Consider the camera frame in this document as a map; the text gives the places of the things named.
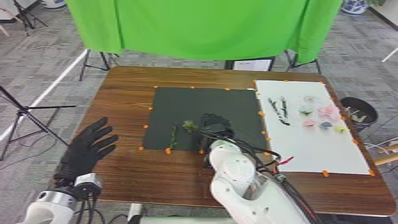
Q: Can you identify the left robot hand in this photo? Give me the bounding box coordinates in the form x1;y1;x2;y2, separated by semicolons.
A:
51;116;120;188

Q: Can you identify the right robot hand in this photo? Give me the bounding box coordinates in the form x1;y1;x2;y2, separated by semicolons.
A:
197;113;234;134

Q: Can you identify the green sprig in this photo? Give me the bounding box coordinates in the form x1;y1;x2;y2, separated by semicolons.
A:
266;97;291;127
278;95;291;120
166;124;179;150
181;119;200;135

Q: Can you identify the dark mat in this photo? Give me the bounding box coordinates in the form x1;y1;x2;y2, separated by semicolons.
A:
140;86;269;153

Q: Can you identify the black tripod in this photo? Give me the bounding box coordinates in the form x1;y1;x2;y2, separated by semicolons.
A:
0;85;78;162

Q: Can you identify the pale green flower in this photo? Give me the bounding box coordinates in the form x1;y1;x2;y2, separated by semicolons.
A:
296;105;316;117

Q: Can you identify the black framed sign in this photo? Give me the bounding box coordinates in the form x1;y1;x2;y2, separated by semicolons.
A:
223;56;277;72

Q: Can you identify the white sheet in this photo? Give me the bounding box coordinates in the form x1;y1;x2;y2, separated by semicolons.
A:
252;79;376;176

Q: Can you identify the large pink flower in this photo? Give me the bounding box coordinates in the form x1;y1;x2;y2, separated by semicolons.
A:
316;104;342;123

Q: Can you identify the yellow flower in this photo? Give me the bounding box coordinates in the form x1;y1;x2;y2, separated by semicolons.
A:
332;124;349;135

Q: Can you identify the black bin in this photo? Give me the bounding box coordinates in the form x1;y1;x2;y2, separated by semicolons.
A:
339;96;380;133

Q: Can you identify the blue and white vase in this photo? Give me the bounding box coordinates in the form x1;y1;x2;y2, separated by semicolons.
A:
341;0;369;16

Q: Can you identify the black cable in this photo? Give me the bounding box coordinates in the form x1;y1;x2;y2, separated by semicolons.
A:
197;130;284;165

